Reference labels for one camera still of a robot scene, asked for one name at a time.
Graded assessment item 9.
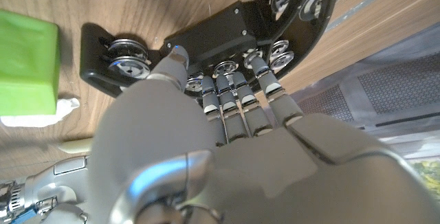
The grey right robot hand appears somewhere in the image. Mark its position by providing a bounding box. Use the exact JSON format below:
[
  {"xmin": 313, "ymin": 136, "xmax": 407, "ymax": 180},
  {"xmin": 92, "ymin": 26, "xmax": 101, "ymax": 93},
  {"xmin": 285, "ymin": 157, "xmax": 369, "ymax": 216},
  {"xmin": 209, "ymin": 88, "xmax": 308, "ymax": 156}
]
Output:
[{"xmin": 23, "ymin": 155, "xmax": 91, "ymax": 224}]

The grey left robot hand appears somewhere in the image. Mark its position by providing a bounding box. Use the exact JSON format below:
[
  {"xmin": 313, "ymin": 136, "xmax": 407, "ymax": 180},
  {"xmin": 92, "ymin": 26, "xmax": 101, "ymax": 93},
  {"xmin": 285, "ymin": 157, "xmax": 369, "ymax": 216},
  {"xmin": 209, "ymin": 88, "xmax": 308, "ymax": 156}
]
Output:
[{"xmin": 87, "ymin": 45, "xmax": 440, "ymax": 224}]

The black tambourine with metal jingles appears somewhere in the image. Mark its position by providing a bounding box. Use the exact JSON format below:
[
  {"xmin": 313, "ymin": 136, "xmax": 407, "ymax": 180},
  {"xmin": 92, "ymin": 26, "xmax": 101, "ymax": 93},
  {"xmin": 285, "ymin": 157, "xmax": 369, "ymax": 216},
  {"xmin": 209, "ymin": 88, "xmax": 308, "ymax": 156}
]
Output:
[{"xmin": 79, "ymin": 0, "xmax": 344, "ymax": 98}]

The green cube block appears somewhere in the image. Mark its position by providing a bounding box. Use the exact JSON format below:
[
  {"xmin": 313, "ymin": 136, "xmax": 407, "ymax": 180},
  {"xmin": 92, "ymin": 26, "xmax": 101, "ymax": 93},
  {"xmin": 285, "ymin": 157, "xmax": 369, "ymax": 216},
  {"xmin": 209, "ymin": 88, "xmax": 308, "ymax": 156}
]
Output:
[{"xmin": 0, "ymin": 9, "xmax": 60, "ymax": 117}]

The cream small flat piece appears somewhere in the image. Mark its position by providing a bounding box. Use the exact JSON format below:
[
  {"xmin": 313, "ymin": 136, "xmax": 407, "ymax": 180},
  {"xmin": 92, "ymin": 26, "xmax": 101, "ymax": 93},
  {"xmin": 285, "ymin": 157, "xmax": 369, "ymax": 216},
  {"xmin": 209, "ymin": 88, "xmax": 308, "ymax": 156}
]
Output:
[{"xmin": 57, "ymin": 137, "xmax": 94, "ymax": 155}]

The printed window backdrop cloth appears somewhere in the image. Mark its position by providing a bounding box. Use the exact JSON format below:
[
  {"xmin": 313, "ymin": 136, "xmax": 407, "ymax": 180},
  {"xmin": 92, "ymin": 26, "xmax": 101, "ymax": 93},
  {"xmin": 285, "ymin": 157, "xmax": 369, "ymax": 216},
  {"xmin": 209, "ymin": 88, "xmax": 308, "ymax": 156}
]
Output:
[{"xmin": 288, "ymin": 21, "xmax": 440, "ymax": 201}]

